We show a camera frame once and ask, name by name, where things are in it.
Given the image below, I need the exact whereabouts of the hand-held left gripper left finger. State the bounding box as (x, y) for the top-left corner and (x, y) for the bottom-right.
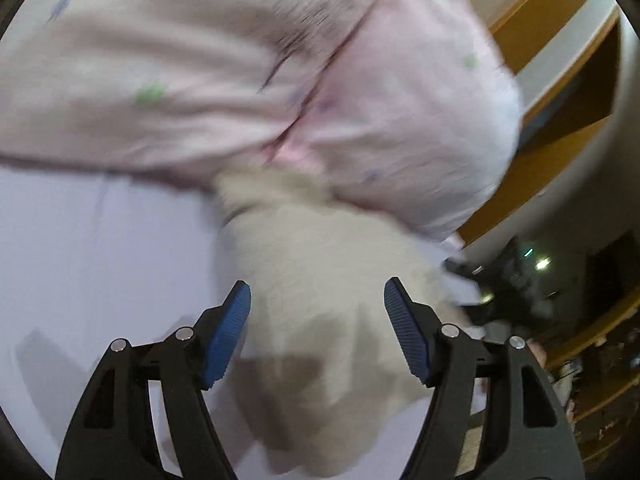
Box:
(55, 280), (252, 480)

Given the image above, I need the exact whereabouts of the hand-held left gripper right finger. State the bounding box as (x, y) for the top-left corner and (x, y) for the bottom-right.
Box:
(383, 277), (587, 480)

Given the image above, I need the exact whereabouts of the beige fluffy towel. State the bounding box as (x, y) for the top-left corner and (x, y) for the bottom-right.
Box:
(214, 167), (476, 478)

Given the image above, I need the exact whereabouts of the pink printed small garment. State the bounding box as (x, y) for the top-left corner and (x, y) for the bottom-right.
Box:
(0, 0), (525, 242)

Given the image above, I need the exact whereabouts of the wooden shelf unit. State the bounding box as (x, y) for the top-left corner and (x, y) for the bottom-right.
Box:
(457, 0), (623, 248)

